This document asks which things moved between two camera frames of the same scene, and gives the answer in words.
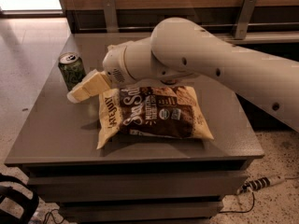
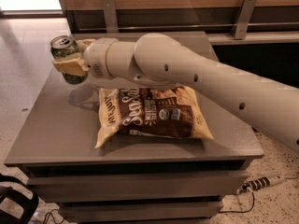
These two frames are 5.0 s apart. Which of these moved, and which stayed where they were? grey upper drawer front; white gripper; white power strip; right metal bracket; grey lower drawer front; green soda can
Moved: white gripper; green soda can
Stayed: grey lower drawer front; white power strip; right metal bracket; grey upper drawer front
